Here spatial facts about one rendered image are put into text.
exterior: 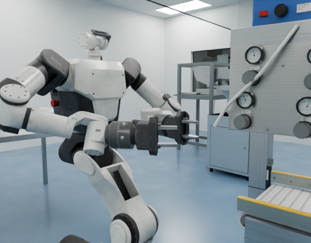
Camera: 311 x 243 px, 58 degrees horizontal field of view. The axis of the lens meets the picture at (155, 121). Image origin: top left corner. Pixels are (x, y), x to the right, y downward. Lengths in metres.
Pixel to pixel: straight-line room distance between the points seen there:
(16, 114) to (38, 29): 4.95
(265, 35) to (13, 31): 5.17
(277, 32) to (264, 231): 0.45
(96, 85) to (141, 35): 6.16
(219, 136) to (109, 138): 2.85
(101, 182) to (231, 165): 2.61
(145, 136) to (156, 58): 6.77
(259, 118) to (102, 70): 0.71
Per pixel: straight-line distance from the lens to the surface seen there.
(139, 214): 1.17
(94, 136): 0.89
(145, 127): 0.86
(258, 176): 1.03
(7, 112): 0.88
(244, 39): 0.67
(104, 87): 1.17
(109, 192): 1.20
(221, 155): 3.67
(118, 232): 1.16
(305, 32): 0.64
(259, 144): 1.01
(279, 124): 0.64
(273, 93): 0.64
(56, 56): 1.14
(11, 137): 1.81
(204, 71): 4.68
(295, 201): 0.88
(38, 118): 0.87
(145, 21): 7.43
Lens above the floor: 1.15
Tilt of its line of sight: 7 degrees down
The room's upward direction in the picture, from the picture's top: straight up
